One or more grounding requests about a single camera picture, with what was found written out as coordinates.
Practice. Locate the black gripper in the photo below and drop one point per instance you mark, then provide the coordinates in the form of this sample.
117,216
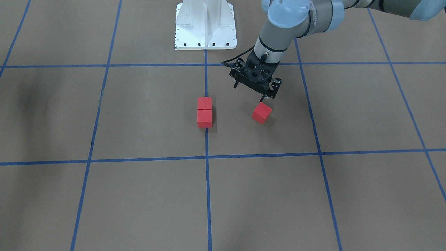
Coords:
275,85

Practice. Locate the red cube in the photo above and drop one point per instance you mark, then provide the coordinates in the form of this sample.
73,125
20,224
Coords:
204,103
261,113

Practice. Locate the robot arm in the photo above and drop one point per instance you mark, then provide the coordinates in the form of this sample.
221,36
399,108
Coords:
290,19

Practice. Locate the white camera pedestal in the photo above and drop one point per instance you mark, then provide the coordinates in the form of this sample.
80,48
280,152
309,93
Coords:
205,25

